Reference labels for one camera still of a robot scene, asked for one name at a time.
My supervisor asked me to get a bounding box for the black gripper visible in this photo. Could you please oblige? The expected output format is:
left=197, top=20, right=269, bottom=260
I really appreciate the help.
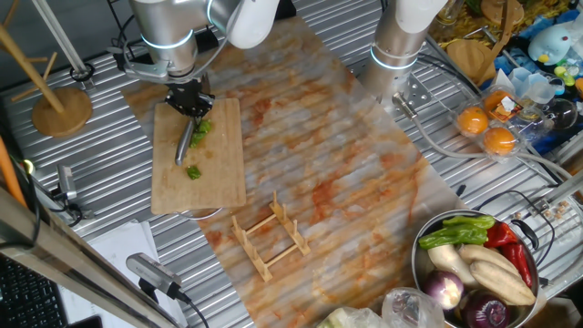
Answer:
left=164, top=76, right=216, bottom=119

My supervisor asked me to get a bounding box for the steel kitchen knife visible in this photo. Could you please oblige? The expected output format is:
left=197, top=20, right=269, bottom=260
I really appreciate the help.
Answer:
left=175, top=72, right=211, bottom=167

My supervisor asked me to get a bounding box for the bamboo cutting board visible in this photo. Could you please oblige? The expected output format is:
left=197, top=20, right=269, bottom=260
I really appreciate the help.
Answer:
left=149, top=97, right=248, bottom=222

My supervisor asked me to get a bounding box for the wooden mug tree stand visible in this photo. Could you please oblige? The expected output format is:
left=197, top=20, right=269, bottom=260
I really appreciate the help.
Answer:
left=0, top=0, right=95, bottom=138

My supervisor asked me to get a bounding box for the white paper sheet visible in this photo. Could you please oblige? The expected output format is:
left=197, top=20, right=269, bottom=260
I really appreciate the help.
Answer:
left=58, top=220, right=189, bottom=328

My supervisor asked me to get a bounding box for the wooden dish rack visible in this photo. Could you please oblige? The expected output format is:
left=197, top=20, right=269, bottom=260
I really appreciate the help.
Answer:
left=230, top=190, right=312, bottom=283

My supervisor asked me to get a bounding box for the orange tube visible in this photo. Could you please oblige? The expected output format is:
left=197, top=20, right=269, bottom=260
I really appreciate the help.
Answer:
left=0, top=136, right=28, bottom=209

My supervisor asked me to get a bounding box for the black keyboard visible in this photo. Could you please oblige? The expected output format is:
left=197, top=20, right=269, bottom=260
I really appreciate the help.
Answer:
left=0, top=254, right=69, bottom=328

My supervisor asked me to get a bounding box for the plastic bag with cabbage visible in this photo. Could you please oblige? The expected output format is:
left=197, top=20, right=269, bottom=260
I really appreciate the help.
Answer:
left=316, top=305, right=388, bottom=328

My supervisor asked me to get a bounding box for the stainless steel pot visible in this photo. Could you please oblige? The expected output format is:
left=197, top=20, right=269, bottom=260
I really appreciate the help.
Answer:
left=411, top=209, right=544, bottom=328

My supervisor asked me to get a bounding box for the wooden stand with round base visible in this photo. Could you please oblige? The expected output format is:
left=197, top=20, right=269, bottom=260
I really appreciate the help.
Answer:
left=445, top=0, right=518, bottom=87

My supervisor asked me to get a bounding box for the long green pepper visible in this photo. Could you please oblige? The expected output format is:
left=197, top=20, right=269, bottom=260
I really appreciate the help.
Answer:
left=417, top=225, right=489, bottom=251

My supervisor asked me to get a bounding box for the clear plastic bag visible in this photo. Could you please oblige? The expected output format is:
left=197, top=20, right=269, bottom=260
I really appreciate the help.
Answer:
left=382, top=286, right=447, bottom=328

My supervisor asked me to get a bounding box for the white radish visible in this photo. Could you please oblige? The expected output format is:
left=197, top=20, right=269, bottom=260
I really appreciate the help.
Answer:
left=427, top=244, right=477, bottom=289

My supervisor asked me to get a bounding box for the short green pepper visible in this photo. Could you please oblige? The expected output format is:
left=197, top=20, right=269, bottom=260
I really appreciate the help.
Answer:
left=442, top=214, right=496, bottom=231

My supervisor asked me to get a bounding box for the orange fruit with label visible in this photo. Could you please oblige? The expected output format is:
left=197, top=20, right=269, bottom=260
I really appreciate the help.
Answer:
left=483, top=89, right=523, bottom=123

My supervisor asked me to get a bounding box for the pale purple onion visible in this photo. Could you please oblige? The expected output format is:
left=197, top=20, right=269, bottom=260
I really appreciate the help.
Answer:
left=423, top=270, right=465, bottom=312

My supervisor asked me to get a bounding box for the round wooden disc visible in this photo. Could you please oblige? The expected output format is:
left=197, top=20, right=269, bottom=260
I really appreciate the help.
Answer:
left=480, top=0, right=525, bottom=26

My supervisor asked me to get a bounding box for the beige sweet potato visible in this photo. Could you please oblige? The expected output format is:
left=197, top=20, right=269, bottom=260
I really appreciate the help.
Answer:
left=457, top=244, right=520, bottom=277
left=468, top=260, right=537, bottom=307

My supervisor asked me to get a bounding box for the clear plastic fruit container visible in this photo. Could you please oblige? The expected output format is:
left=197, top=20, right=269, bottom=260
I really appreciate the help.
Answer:
left=449, top=84, right=555, bottom=164

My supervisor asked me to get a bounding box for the wide red pepper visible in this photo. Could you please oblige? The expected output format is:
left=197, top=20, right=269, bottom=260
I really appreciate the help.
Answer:
left=483, top=221, right=518, bottom=250

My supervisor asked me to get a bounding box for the clear plastic cup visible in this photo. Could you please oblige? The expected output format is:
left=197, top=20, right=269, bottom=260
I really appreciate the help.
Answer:
left=508, top=67, right=557, bottom=105

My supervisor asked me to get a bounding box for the dark red onion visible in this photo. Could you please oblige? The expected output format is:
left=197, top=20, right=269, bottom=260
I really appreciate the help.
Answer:
left=462, top=291, right=511, bottom=328

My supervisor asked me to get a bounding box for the long red pepper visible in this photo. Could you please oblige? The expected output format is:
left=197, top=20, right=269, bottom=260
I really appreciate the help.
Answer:
left=500, top=242, right=534, bottom=289

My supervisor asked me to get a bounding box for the blue plush toy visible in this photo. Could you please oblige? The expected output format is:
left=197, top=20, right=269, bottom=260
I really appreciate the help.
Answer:
left=527, top=25, right=573, bottom=67

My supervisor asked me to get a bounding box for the round glass bowl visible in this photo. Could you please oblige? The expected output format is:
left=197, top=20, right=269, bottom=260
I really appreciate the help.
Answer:
left=544, top=97, right=579, bottom=131

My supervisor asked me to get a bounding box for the green yellow toy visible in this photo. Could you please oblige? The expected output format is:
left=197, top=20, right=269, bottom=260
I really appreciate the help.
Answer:
left=552, top=63, right=578, bottom=87

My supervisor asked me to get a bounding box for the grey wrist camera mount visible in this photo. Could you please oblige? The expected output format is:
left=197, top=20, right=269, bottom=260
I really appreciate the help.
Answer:
left=122, top=58, right=177, bottom=86

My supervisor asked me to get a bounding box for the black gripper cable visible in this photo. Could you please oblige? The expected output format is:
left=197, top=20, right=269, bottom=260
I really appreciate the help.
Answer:
left=111, top=13, right=138, bottom=69

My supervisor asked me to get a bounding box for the silver pole with black ring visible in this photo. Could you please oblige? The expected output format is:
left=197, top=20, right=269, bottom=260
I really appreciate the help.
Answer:
left=30, top=0, right=97, bottom=91

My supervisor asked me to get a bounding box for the small grey mounted camera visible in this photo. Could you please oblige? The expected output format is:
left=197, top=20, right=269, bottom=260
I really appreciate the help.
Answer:
left=48, top=163, right=96, bottom=223

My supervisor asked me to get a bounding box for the grey camera with black cable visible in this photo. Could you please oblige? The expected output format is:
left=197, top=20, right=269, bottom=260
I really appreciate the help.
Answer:
left=126, top=252, right=210, bottom=328

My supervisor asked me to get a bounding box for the aluminium frame beam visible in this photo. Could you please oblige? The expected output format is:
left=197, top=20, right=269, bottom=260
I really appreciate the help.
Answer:
left=0, top=187, right=179, bottom=328

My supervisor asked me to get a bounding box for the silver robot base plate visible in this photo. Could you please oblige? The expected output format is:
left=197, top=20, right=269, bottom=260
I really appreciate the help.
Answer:
left=377, top=75, right=433, bottom=115

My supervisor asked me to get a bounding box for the grey hose with metal connector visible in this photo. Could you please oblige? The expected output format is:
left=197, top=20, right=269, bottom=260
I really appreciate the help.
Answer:
left=392, top=92, right=573, bottom=179

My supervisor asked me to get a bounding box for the black base cable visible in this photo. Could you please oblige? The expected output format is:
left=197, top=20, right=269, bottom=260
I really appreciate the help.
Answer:
left=416, top=53, right=484, bottom=97

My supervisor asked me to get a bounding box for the black cable near pot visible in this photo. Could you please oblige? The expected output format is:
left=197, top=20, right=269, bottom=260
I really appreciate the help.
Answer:
left=473, top=189, right=557, bottom=268

